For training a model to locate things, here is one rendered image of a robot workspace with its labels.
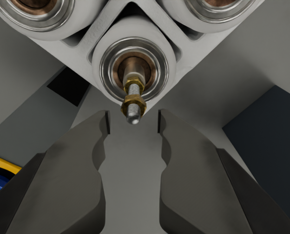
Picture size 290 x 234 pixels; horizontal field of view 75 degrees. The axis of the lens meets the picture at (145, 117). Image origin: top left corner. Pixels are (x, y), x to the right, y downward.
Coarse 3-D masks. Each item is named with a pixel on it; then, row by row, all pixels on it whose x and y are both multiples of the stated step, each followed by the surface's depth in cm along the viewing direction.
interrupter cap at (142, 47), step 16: (112, 48) 19; (128, 48) 19; (144, 48) 19; (112, 64) 20; (128, 64) 20; (144, 64) 20; (160, 64) 20; (112, 80) 21; (160, 80) 21; (112, 96) 22; (144, 96) 22
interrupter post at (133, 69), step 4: (132, 64) 20; (136, 64) 20; (128, 68) 19; (132, 68) 19; (136, 68) 19; (140, 68) 19; (124, 72) 20; (128, 72) 18; (132, 72) 18; (136, 72) 18; (140, 72) 18; (144, 72) 20; (124, 76) 18; (128, 76) 18; (132, 76) 18; (136, 76) 18; (140, 76) 18; (144, 76) 19; (124, 80) 18; (144, 80) 18; (124, 84) 18
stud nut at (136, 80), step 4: (128, 80) 17; (132, 80) 17; (136, 80) 17; (140, 80) 17; (128, 84) 17; (140, 84) 17; (144, 84) 18; (124, 88) 17; (128, 88) 17; (140, 88) 17; (140, 92) 17
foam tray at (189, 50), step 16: (112, 0) 23; (128, 0) 23; (144, 0) 23; (112, 16) 24; (160, 16) 24; (80, 32) 33; (96, 32) 25; (176, 32) 25; (192, 32) 29; (224, 32) 25; (48, 48) 26; (64, 48) 26; (80, 48) 26; (176, 48) 30; (192, 48) 26; (208, 48) 26; (80, 64) 27; (176, 64) 28; (192, 64) 28; (176, 80) 29
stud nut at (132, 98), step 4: (128, 96) 14; (132, 96) 14; (136, 96) 14; (140, 96) 14; (124, 100) 14; (128, 100) 13; (132, 100) 13; (136, 100) 13; (140, 100) 14; (124, 104) 14; (128, 104) 14; (140, 104) 14; (144, 104) 14; (124, 108) 14; (140, 108) 14; (144, 108) 14; (124, 112) 14; (140, 112) 14; (144, 112) 14
